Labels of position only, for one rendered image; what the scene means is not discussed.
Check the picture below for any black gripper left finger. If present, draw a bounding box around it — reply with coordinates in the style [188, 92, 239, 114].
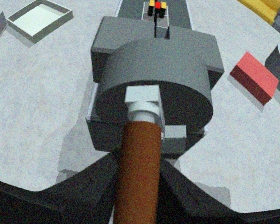
[0, 148, 121, 224]

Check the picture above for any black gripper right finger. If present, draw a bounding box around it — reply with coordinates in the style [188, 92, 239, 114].
[156, 156, 280, 224]

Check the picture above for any red rectangular block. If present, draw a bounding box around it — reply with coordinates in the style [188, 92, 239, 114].
[229, 52, 278, 105]

